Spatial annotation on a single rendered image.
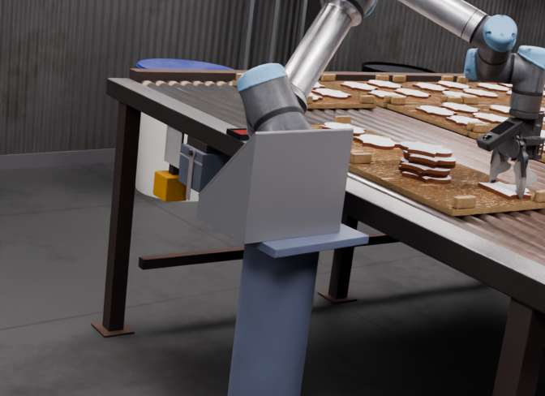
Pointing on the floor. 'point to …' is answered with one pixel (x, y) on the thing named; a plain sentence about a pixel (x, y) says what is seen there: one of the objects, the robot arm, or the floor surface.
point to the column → (278, 312)
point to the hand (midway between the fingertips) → (504, 190)
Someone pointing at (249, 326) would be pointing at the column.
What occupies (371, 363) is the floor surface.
